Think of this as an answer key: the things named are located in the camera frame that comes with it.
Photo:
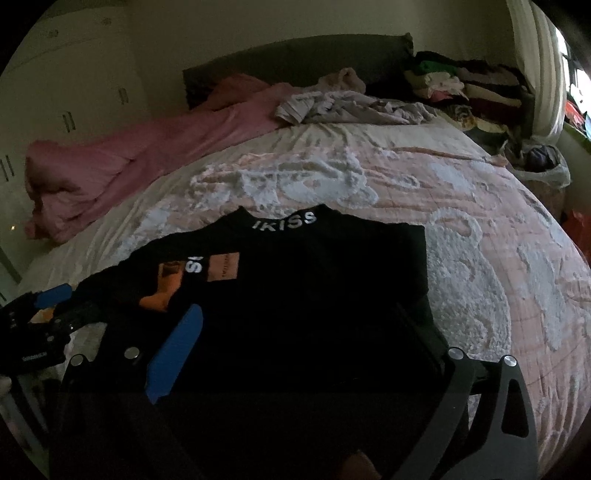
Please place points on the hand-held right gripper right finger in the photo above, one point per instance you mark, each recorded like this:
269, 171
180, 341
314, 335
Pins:
461, 392

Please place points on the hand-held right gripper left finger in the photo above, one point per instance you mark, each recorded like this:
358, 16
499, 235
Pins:
178, 350

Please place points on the black printed garment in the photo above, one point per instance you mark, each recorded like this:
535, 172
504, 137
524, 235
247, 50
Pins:
300, 300

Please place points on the red bag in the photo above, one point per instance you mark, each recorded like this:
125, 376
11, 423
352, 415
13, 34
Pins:
577, 226

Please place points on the grey crumpled cloth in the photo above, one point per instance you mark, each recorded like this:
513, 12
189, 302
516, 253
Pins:
360, 108

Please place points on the dark headboard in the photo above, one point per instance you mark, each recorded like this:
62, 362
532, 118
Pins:
323, 55

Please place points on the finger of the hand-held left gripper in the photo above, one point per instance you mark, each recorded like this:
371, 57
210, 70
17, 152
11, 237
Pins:
53, 295
74, 317

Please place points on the pile of clothes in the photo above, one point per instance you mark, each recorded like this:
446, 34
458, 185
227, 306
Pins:
471, 87

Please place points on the pink and white bed blanket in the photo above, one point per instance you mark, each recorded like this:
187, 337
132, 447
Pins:
461, 207

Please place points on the beige fluffy cloth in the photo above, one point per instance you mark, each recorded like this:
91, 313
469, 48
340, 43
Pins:
344, 78

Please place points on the window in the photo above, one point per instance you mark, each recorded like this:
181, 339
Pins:
579, 92

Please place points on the pink duvet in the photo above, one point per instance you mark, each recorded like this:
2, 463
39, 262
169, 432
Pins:
138, 152

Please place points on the white curtain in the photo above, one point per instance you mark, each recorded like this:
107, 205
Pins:
538, 69

